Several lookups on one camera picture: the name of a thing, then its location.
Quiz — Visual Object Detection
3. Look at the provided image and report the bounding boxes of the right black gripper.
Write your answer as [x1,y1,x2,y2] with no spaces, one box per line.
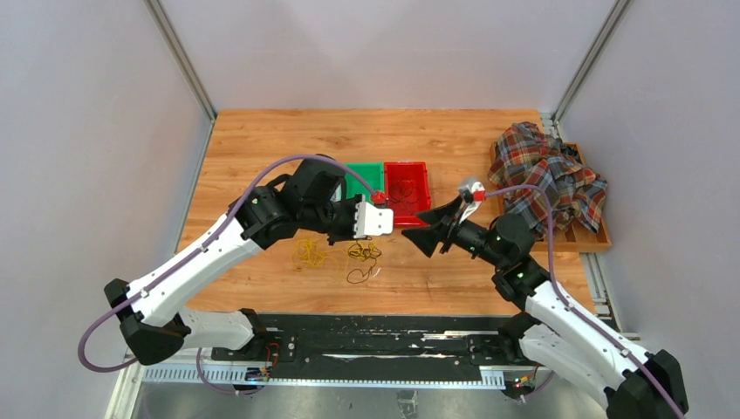
[401,196,506,269]

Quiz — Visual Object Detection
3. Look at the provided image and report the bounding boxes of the brown cable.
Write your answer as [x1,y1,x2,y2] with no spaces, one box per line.
[346,179,426,285]

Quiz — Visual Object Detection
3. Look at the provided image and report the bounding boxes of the yellow cable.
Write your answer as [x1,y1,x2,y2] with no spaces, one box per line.
[291,237,386,278]

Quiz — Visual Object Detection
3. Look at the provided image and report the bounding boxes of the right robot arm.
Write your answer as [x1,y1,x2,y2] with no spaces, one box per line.
[402,196,689,418]

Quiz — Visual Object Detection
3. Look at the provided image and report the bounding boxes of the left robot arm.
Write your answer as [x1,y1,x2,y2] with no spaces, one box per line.
[105,155,376,366]

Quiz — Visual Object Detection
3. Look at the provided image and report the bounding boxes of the red plastic bin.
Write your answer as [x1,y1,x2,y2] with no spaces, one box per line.
[384,161,431,228]

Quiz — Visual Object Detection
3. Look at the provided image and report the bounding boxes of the green plastic bin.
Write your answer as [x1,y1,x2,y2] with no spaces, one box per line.
[340,162,387,203]

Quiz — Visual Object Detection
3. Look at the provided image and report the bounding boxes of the plaid cloth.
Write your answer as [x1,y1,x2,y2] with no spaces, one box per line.
[488,121,608,239]

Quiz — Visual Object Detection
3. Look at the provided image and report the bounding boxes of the wooden tray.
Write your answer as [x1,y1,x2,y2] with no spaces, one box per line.
[490,142,612,253]

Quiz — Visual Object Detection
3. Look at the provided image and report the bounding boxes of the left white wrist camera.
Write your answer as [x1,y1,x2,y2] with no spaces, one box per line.
[353,196,394,239]

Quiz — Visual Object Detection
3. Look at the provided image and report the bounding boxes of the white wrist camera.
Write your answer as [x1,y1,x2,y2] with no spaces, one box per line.
[353,196,394,239]
[456,176,486,223]

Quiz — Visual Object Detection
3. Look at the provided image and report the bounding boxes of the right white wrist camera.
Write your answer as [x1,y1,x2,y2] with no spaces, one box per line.
[456,176,486,223]

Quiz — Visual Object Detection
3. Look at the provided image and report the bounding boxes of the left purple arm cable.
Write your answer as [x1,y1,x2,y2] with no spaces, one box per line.
[78,154,388,398]

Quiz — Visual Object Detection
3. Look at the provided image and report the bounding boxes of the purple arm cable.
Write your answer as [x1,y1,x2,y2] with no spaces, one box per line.
[78,154,388,398]
[474,184,689,419]

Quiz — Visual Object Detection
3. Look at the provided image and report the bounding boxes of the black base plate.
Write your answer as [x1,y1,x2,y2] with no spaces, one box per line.
[235,313,523,356]

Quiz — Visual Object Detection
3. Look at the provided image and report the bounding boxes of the aluminium frame rail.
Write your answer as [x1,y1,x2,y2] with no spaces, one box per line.
[144,342,535,391]

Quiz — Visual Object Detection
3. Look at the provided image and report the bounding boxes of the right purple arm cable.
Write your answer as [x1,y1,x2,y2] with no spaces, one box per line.
[474,184,689,419]

